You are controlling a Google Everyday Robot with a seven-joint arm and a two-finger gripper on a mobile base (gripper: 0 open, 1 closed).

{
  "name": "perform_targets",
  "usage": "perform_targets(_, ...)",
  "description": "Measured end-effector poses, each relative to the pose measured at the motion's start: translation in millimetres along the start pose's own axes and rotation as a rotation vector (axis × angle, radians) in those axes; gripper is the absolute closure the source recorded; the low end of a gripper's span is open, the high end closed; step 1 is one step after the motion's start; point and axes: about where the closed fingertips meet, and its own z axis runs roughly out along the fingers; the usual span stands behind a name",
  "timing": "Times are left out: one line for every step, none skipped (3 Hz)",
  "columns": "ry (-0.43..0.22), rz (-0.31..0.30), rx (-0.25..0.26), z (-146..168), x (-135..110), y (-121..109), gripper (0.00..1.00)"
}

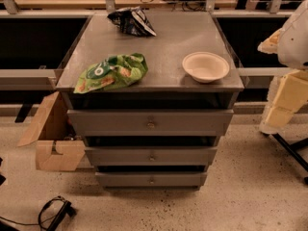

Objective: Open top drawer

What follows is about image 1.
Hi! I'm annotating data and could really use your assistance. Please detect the grey middle drawer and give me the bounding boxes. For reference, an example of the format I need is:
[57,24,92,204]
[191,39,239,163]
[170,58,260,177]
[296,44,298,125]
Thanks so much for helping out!
[86,146,217,166]

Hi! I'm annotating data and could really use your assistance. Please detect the dark blue chip bag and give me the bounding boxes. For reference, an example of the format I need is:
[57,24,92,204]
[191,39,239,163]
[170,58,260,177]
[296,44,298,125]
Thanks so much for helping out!
[108,7,156,37]

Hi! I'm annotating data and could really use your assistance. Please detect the green chip bag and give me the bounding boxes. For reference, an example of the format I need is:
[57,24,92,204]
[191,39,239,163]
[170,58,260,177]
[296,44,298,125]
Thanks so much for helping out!
[74,53,148,94]

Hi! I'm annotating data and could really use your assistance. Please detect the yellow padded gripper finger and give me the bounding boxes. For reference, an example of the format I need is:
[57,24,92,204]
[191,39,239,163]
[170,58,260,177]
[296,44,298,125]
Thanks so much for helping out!
[257,29,282,54]

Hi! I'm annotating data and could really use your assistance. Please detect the grey drawer cabinet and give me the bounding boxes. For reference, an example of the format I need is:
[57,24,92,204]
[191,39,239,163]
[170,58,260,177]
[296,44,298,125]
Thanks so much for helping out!
[55,10,245,190]

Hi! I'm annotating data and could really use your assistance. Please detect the grey top drawer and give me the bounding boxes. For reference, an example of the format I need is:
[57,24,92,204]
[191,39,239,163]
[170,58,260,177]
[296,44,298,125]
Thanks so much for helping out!
[67,110,233,137]

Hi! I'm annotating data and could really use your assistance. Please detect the grey drawer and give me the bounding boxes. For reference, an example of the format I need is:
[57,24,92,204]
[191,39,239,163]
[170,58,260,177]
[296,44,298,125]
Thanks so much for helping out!
[86,146,217,166]
[95,172,207,188]
[67,110,233,137]

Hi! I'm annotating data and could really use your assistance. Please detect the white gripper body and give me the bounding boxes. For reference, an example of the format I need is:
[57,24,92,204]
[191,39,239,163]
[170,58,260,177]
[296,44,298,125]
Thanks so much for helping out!
[259,70,308,134]

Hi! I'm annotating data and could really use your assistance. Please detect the white paper bowl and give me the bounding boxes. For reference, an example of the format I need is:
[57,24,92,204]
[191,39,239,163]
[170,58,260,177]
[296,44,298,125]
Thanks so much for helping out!
[182,52,230,83]

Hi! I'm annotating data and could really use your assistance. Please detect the black stand legs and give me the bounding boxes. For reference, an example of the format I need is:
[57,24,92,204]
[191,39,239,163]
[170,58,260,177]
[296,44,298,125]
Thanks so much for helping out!
[272,134,308,171]

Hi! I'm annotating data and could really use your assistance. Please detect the open cardboard box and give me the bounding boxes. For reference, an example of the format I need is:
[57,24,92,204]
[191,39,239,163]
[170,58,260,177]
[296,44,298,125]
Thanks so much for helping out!
[17,91,85,171]

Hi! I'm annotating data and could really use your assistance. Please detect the grey bottom drawer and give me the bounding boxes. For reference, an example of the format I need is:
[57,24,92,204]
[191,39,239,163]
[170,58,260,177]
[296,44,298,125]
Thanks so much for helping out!
[95,172,207,188]

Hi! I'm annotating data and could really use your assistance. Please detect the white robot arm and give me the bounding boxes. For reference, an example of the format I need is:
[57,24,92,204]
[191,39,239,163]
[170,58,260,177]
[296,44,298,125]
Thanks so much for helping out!
[258,0,308,134]

